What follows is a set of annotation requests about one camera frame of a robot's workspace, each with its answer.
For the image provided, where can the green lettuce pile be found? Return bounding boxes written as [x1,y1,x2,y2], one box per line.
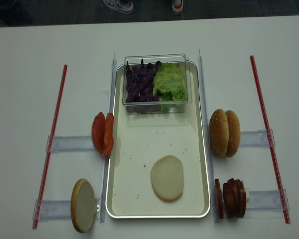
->
[153,63,187,101]

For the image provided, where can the right tomato slice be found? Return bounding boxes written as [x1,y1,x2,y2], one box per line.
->
[102,113,114,156]

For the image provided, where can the tomato slice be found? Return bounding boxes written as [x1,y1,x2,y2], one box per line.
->
[91,112,106,154]
[102,113,114,156]

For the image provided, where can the left tomato slice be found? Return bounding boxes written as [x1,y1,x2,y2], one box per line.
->
[91,112,106,154]

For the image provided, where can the single meat slice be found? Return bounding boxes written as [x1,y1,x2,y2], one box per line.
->
[215,179,224,219]

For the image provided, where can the stack of meat slices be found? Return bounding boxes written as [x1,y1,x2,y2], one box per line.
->
[223,178,247,218]

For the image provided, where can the white cheese slice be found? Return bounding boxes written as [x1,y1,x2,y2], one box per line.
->
[241,180,250,204]

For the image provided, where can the purple cabbage pieces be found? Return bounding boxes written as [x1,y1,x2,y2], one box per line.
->
[125,59,162,103]

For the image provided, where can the clear plastic salad container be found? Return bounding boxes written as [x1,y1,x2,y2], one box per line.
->
[122,53,192,114]

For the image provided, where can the white rectangular serving tray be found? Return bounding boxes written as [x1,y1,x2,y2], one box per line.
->
[106,62,210,219]

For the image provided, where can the bun bottom on tray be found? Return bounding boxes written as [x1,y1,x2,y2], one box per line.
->
[150,155,184,202]

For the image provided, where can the sesame bun top left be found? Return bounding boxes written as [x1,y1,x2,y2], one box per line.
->
[209,109,229,157]

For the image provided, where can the sesame bun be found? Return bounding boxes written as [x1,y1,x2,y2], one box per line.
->
[225,110,241,157]
[209,109,229,157]

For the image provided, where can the clear right long divider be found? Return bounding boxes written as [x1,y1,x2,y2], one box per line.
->
[198,49,219,223]

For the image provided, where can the clear long divider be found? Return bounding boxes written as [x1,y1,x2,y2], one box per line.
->
[99,53,117,223]
[198,49,219,223]

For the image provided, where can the sesame bun top right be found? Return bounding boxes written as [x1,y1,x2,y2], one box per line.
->
[225,110,241,157]

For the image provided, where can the clear left long divider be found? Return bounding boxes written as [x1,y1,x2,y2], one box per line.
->
[99,53,117,223]

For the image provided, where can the clear upper left holder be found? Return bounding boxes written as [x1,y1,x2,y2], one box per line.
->
[46,135,94,153]

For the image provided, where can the clear holder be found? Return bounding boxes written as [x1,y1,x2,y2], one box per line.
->
[239,129,275,148]
[32,200,71,221]
[246,189,289,211]
[46,135,94,153]

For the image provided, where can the standing bun half left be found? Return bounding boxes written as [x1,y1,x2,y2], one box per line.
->
[70,179,96,233]

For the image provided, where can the clear upper right holder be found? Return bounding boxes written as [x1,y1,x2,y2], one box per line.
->
[239,129,275,148]

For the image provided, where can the white patterned shoe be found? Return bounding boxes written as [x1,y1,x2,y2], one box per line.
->
[103,0,134,15]

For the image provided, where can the white orange shoe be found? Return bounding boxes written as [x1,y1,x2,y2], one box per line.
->
[171,0,183,15]

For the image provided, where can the clear lower left holder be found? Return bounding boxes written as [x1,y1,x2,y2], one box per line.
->
[32,200,71,221]

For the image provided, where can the left red strip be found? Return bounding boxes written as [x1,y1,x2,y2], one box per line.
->
[32,64,68,230]

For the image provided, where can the red strip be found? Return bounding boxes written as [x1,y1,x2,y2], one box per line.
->
[32,64,68,230]
[250,55,290,224]

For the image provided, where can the clear lower right holder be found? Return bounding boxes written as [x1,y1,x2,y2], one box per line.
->
[246,189,289,211]

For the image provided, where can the right red strip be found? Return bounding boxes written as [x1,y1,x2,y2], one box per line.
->
[250,55,290,224]

